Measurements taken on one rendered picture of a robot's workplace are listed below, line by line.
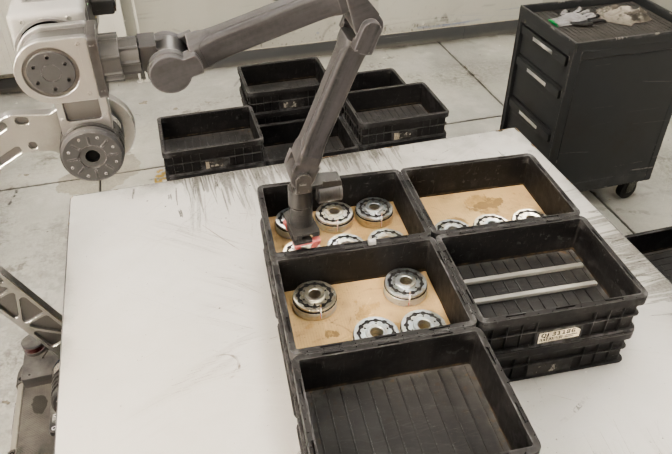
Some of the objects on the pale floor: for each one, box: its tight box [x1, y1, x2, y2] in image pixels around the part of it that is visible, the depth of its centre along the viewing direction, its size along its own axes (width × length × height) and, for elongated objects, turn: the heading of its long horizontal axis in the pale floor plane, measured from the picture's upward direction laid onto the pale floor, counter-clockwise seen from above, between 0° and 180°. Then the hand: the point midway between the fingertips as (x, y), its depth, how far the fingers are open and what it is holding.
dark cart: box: [500, 0, 672, 198], centre depth 312 cm, size 60×45×90 cm
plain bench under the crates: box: [54, 128, 672, 454], centre depth 190 cm, size 160×160×70 cm
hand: (302, 250), depth 166 cm, fingers open, 6 cm apart
